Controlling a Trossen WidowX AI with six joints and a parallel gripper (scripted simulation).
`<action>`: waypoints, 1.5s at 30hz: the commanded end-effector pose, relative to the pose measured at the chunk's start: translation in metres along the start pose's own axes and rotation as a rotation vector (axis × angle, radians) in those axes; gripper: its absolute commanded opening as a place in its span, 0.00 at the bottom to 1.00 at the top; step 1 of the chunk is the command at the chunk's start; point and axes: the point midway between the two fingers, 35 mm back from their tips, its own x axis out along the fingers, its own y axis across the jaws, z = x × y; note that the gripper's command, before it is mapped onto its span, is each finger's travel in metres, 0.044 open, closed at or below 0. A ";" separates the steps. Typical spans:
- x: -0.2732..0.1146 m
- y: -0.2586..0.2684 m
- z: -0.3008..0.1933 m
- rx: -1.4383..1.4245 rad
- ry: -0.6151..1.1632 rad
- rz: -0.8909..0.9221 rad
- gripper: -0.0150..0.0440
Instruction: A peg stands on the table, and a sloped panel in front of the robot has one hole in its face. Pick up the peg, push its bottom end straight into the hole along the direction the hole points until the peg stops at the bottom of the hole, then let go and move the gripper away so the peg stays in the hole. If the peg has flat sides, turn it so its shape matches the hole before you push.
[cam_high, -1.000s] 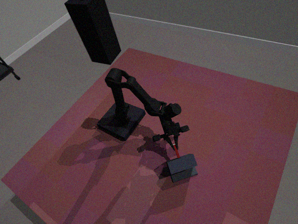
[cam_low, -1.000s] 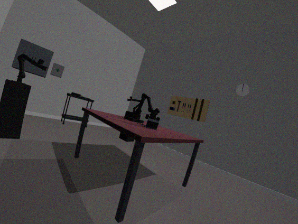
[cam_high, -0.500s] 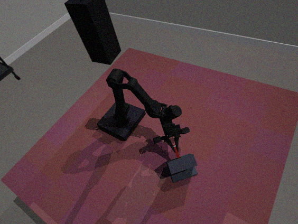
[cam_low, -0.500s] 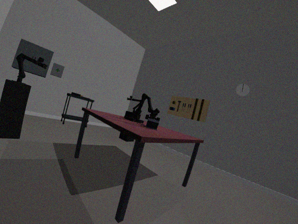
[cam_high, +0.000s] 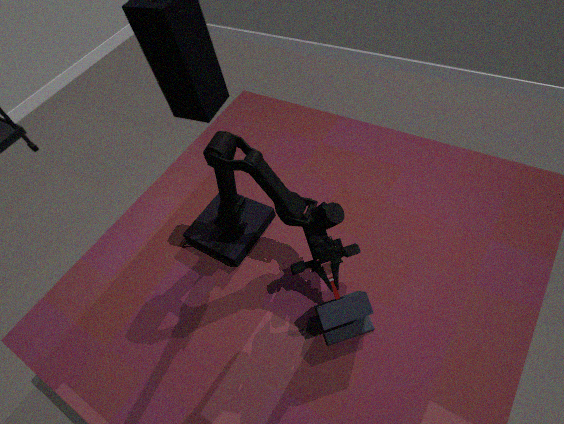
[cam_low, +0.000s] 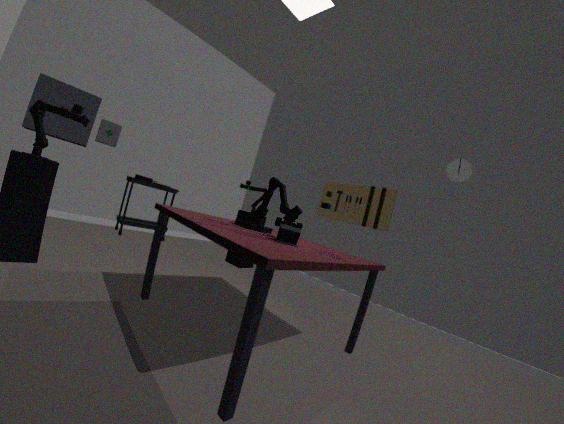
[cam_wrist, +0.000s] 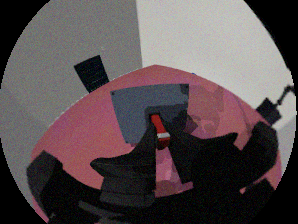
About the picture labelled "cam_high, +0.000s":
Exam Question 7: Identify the red peg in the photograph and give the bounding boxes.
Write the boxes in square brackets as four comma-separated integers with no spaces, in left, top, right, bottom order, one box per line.
[329,277,340,300]

